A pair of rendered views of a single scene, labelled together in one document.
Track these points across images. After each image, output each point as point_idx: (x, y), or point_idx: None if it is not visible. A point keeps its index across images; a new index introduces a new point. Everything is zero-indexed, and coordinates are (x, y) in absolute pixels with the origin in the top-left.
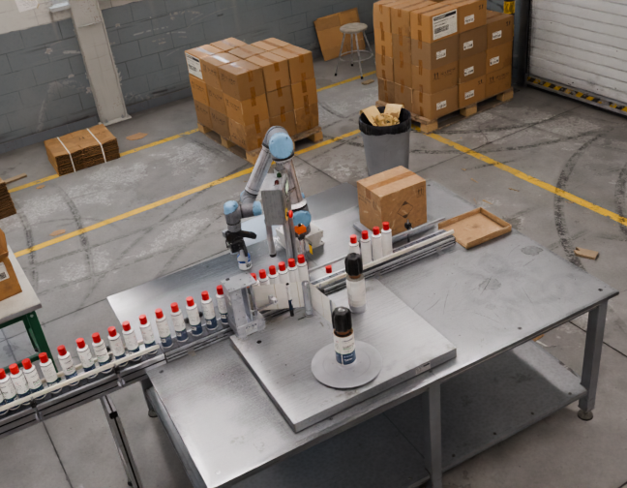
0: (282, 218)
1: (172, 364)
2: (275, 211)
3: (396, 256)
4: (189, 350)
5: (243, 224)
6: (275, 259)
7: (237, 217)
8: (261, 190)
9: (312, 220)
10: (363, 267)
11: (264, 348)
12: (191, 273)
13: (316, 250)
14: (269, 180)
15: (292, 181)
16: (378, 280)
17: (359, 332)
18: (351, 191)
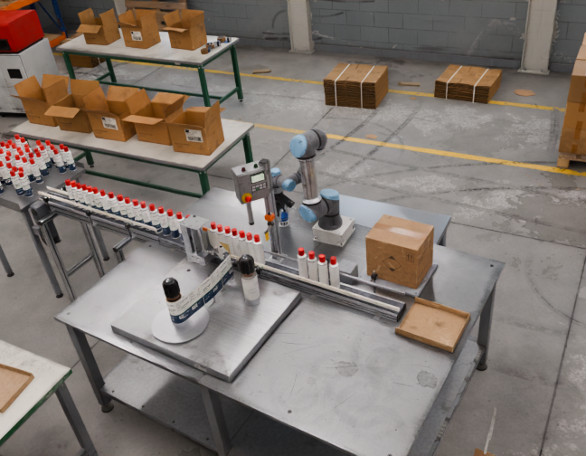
0: (240, 198)
1: (158, 246)
2: (237, 190)
3: (335, 290)
4: (172, 245)
5: (339, 195)
6: (301, 232)
7: (273, 183)
8: (231, 168)
9: (372, 225)
10: (302, 279)
11: (183, 275)
12: (259, 204)
13: (329, 247)
14: (248, 166)
15: (304, 179)
16: (309, 298)
17: (222, 313)
18: (437, 225)
